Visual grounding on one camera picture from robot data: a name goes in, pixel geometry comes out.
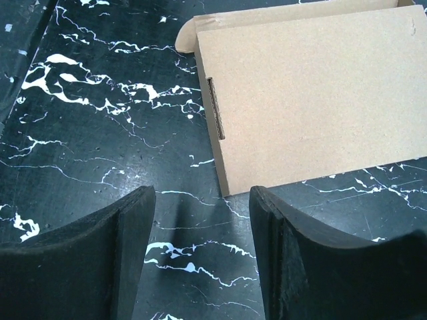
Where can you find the cardboard box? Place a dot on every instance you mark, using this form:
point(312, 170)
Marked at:
point(302, 91)

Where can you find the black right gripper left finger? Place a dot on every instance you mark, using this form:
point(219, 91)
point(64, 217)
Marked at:
point(87, 269)

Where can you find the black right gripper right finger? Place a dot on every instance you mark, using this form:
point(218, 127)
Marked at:
point(310, 270)

